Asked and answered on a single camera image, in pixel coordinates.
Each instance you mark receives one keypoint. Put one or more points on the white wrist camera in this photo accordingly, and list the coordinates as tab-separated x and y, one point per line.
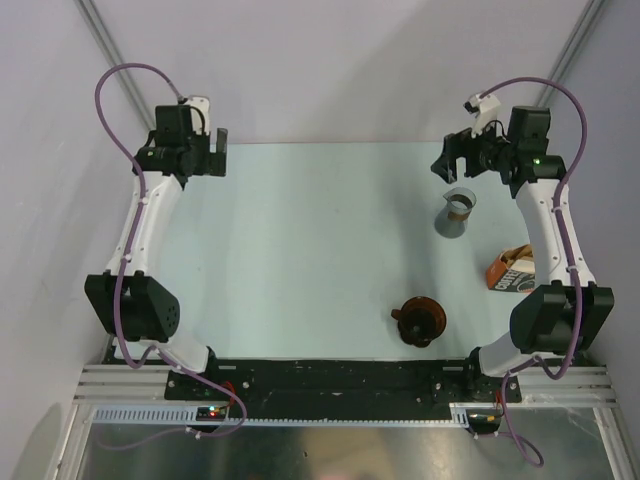
199	107
484	109

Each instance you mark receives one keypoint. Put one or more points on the amber plastic coffee dripper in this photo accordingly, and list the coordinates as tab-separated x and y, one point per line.
419	321

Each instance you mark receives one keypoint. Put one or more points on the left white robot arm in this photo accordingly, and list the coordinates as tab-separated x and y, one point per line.
127	298

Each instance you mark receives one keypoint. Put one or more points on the orange coffee filter box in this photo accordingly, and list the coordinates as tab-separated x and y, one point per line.
512	271

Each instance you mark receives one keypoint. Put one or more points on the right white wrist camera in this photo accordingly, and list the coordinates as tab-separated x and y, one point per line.
484	109

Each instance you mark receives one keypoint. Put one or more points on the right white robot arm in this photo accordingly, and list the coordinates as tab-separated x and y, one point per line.
567	308

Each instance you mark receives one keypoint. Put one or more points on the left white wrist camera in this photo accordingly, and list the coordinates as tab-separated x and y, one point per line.
199	107

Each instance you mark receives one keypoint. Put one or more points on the aluminium frame rail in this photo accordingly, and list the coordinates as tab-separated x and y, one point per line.
119	384

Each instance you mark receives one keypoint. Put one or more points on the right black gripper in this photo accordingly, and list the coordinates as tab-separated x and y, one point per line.
460	145

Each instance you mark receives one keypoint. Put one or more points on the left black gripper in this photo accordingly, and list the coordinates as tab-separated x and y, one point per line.
213	164

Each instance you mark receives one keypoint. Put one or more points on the grey glass carafe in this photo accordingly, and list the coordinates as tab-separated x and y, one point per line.
451	222

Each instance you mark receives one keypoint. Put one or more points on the black mounting base plate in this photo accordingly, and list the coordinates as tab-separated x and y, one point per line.
349	390

